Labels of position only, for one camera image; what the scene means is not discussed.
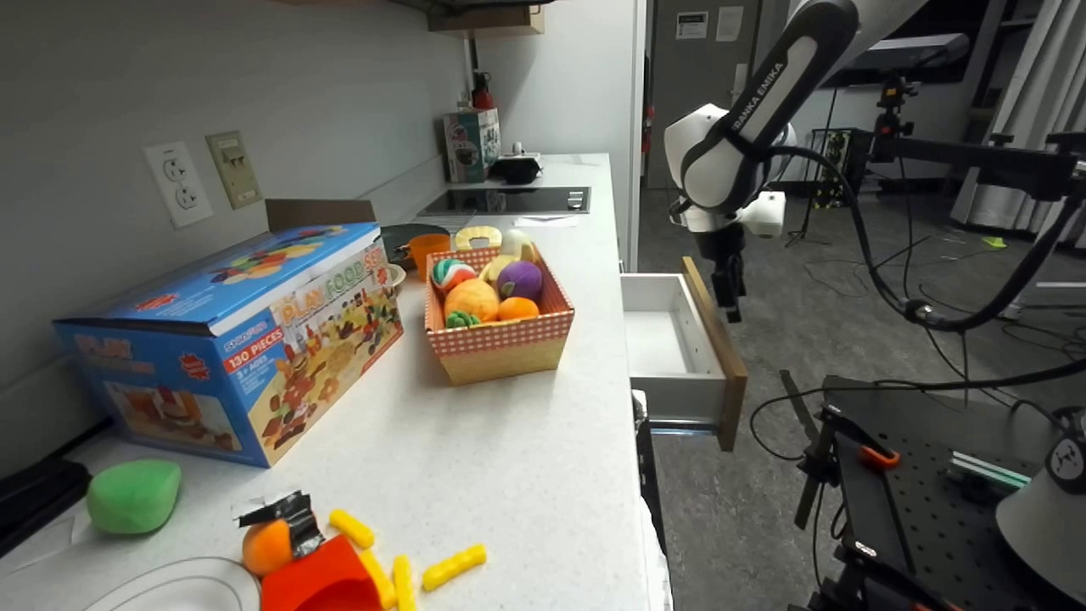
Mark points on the white wall socket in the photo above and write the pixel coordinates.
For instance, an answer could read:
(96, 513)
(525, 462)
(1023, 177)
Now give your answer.
(178, 183)

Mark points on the cream plush toy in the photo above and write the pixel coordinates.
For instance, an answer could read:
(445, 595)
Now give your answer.
(516, 244)

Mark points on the black appliance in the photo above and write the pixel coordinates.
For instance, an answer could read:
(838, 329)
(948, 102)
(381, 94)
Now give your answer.
(514, 168)

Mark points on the black flat object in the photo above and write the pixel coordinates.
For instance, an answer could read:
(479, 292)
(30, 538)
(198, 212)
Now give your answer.
(38, 505)

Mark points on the striped plush ball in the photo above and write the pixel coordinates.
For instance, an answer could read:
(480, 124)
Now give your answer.
(451, 273)

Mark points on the red fire extinguisher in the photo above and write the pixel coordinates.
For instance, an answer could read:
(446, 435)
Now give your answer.
(483, 92)

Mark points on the small white bowl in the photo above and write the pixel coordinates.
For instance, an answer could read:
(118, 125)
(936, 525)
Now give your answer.
(396, 277)

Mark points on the teal metal bar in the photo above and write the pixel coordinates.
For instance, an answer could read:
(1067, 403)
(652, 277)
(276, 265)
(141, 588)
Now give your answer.
(988, 471)

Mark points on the blue play food box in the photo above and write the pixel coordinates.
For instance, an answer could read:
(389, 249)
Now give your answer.
(237, 339)

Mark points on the orange toy ball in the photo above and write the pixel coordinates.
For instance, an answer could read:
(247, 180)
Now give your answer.
(265, 547)

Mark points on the green plush toy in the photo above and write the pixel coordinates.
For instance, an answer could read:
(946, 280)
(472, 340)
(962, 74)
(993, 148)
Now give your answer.
(133, 496)

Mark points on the orange clamp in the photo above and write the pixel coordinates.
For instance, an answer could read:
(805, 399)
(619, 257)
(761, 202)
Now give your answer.
(880, 458)

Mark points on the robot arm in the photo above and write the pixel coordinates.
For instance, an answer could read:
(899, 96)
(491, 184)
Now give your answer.
(768, 93)

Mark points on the beige switch plate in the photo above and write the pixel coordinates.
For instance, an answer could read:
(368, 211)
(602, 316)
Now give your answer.
(234, 168)

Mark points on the small orange plush fruit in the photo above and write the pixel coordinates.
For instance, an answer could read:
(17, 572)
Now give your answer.
(517, 309)

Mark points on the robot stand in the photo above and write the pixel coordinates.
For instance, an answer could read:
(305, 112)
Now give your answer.
(916, 509)

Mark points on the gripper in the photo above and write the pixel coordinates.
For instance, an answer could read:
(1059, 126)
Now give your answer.
(721, 244)

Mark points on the black box with yellow dots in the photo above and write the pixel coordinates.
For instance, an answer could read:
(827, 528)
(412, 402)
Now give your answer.
(836, 161)

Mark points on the purple plush fruit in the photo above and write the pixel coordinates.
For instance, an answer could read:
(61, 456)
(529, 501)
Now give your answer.
(520, 280)

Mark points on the yellow toy fry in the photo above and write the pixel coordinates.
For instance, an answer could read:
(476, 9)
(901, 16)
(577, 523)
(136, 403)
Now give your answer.
(377, 577)
(351, 528)
(454, 567)
(405, 584)

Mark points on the white curtains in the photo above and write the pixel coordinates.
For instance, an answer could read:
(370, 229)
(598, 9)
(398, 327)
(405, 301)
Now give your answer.
(1031, 110)

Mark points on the large orange plush fruit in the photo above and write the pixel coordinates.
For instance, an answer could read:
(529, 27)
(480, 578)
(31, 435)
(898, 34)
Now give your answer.
(471, 299)

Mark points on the black foil wrapper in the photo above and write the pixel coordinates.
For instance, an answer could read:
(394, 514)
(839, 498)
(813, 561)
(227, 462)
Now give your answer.
(293, 513)

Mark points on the orange checked basket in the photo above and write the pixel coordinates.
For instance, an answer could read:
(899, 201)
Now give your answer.
(501, 348)

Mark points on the white plate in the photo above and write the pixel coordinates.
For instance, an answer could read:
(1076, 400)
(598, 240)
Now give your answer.
(170, 590)

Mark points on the wall monitor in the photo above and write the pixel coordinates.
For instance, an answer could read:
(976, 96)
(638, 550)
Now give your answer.
(916, 55)

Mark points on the orange cup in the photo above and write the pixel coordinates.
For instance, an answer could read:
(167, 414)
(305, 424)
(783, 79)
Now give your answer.
(427, 250)

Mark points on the wooden wall cabinet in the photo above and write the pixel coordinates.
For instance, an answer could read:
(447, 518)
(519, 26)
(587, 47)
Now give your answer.
(488, 20)

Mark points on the camera on mount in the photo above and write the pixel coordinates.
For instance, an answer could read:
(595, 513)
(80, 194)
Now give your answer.
(984, 161)

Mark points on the red toy fries holder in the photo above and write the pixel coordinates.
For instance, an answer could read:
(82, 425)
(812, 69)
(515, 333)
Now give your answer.
(318, 581)

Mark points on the white paper sheet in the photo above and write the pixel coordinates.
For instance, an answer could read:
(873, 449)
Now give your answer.
(547, 221)

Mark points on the green carton box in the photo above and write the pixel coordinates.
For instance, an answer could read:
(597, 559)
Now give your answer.
(471, 144)

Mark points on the yellow plush banana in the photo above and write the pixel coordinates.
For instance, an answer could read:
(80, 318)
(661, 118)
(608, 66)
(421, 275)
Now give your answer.
(496, 268)

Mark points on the black cooktop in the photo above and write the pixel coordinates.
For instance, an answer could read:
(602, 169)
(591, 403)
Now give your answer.
(509, 200)

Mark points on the white drawer with wooden front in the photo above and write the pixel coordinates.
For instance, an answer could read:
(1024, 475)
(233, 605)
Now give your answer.
(670, 339)

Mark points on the grey door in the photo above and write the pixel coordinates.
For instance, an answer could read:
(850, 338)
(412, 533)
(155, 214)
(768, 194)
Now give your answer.
(704, 76)

